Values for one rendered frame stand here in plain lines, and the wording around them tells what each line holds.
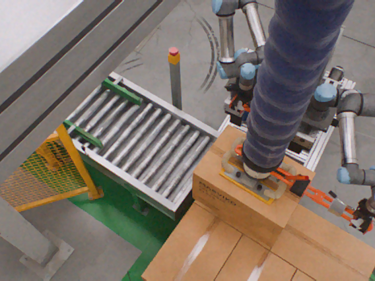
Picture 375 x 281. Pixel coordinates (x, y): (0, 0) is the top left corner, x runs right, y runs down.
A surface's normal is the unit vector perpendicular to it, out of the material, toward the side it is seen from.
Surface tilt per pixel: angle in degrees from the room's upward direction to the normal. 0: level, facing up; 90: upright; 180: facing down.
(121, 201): 0
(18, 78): 90
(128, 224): 0
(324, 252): 0
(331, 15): 77
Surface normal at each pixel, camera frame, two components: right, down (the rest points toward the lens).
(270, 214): 0.01, -0.50
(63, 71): 0.83, 0.49
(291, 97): 0.11, 0.78
